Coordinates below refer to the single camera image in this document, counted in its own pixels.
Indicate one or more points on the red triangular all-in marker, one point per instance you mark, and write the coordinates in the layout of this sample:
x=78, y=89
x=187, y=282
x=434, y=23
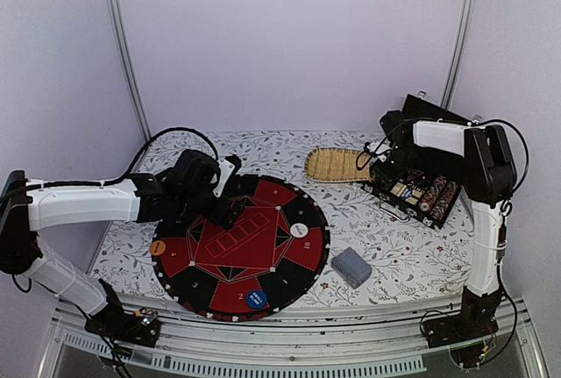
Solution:
x=414, y=175

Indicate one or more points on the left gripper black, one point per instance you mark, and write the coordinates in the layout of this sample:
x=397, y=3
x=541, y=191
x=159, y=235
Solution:
x=218, y=216

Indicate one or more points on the black poker set case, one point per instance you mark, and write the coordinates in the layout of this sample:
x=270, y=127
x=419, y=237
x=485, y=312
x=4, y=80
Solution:
x=421, y=180

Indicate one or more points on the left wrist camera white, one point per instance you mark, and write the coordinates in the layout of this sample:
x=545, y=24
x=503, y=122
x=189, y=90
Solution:
x=228, y=166

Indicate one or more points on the aluminium frame post left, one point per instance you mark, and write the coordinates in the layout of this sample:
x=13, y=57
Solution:
x=117, y=21

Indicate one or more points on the orange big blind button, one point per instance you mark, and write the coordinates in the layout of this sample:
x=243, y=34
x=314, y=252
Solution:
x=157, y=248

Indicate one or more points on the right multicolour chip row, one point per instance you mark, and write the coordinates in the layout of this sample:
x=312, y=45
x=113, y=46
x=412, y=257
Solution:
x=437, y=200

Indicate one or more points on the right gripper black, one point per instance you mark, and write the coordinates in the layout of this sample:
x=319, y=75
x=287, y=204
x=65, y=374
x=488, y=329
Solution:
x=387, y=176

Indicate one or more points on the blue Texas Hold'em card box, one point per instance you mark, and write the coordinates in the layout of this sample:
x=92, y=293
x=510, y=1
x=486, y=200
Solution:
x=408, y=193

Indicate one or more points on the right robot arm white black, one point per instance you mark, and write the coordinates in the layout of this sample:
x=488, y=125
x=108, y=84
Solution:
x=477, y=159

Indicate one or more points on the white dealer button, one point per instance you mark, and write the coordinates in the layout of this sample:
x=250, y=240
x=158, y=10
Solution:
x=299, y=230

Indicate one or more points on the aluminium front rail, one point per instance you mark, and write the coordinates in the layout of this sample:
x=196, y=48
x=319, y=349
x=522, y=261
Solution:
x=358, y=341

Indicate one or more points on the round red black poker mat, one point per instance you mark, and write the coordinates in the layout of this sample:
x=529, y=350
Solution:
x=209, y=270

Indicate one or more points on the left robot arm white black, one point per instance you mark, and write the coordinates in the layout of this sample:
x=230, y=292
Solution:
x=29, y=206

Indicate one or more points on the woven bamboo tray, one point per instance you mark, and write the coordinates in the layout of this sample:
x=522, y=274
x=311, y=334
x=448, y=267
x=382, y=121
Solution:
x=337, y=165

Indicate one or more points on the blue small blind button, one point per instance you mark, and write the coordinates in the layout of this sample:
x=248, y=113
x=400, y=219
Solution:
x=256, y=299

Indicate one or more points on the aluminium frame post right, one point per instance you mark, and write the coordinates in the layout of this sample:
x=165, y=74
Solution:
x=458, y=49

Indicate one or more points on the aluminium frame post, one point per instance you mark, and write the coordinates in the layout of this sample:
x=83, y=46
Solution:
x=458, y=49
x=117, y=21

